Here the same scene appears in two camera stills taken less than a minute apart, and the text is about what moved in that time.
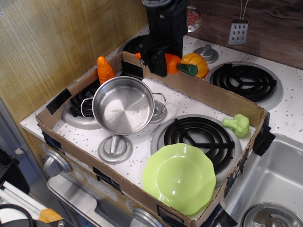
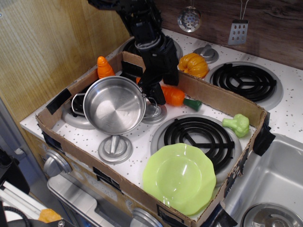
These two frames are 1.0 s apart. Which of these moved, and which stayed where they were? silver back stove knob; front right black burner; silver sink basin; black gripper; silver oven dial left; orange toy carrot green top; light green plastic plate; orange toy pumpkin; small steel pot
Moved: small steel pot; orange toy carrot green top; black gripper
Stayed: orange toy pumpkin; front right black burner; silver back stove knob; silver sink basin; silver oven dial left; light green plastic plate
